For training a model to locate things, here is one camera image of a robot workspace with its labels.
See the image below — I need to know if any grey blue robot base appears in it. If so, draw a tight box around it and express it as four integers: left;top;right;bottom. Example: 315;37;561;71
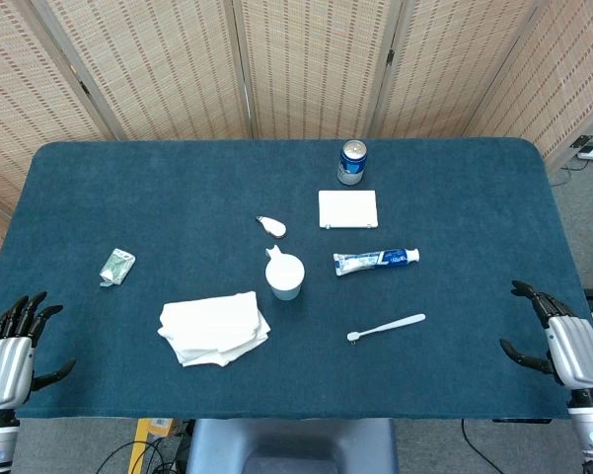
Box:
185;418;400;474

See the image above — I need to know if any yellow frame piece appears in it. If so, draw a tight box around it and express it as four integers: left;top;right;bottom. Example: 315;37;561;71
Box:
129;418;175;474

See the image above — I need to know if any white toothbrush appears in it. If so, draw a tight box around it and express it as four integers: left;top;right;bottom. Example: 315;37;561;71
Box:
346;312;427;344

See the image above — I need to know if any green white tissue pack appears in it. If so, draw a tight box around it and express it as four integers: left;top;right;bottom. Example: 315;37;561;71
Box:
99;248;137;288

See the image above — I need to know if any folded white towel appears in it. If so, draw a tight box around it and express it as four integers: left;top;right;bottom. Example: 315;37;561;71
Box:
157;290;272;368

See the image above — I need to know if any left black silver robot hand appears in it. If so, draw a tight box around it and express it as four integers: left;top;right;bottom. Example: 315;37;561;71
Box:
0;290;78;411

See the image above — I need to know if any dark blue tablecloth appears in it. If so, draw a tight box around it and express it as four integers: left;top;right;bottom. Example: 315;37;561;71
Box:
0;137;593;421

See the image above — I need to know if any small white oval gadget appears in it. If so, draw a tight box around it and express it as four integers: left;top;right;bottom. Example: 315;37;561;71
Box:
255;214;288;239

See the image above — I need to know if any blue white toothpaste tube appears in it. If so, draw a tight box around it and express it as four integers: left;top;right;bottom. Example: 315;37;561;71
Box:
333;247;421;278

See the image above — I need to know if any blue soda can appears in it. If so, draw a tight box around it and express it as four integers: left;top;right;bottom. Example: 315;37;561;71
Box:
336;139;369;187

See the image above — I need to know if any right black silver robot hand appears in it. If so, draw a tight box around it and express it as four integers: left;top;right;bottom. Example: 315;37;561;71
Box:
498;279;593;391

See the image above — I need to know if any black power strip cable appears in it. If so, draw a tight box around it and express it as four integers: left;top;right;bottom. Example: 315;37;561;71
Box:
547;158;586;188

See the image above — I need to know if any woven bamboo folding screen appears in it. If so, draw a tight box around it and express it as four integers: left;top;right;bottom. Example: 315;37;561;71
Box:
0;0;593;302

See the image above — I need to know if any black floor cable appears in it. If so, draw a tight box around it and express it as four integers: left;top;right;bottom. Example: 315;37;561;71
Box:
461;419;581;465
96;434;191;474

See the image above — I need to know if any white plastic cup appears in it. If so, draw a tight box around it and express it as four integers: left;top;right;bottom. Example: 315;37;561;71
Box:
263;244;307;301

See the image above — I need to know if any white flat hinged box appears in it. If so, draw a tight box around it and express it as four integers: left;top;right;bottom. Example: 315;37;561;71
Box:
318;189;379;230

